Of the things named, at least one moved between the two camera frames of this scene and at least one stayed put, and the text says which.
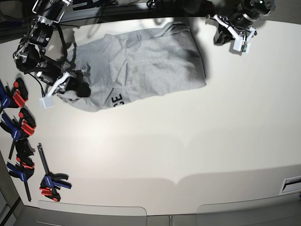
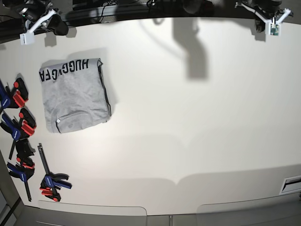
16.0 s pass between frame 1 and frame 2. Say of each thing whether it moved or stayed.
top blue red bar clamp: stayed
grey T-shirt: moved
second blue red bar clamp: stayed
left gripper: moved
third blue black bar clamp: stayed
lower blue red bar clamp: stayed
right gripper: moved
